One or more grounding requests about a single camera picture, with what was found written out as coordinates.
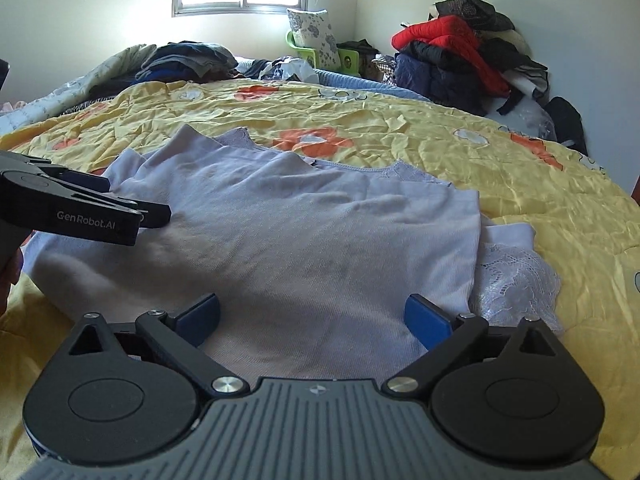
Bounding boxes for large clothes pile red jacket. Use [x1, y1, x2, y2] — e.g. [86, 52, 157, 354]
[390, 0, 549, 116]

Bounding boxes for green plastic chair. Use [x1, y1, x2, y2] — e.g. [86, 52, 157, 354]
[285, 30, 362, 79]

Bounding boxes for person's left hand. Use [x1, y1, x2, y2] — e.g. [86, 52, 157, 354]
[0, 249, 24, 315]

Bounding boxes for yellow floral carrot quilt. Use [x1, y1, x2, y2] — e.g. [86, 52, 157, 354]
[1, 79, 639, 479]

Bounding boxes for white lace garment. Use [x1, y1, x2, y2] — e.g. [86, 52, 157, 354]
[469, 216, 564, 335]

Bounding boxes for black bag by wall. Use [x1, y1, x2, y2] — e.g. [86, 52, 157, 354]
[544, 96, 589, 156]

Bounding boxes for lavender knit top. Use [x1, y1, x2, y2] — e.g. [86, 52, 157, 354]
[24, 127, 480, 380]

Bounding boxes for dark folded clothes pile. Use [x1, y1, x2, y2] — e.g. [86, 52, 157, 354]
[88, 41, 240, 99]

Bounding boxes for floral white pillow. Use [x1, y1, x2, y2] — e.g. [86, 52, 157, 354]
[286, 9, 341, 70]

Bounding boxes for grey blue bedding bundle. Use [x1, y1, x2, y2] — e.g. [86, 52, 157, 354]
[483, 98, 556, 141]

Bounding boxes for pale floral bed sheet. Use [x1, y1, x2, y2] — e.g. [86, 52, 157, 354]
[0, 44, 156, 136]

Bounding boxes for blue knit blanket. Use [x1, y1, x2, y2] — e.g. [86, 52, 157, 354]
[234, 56, 432, 102]

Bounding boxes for crumpled white patterned garment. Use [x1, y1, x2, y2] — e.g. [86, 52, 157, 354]
[244, 56, 319, 84]

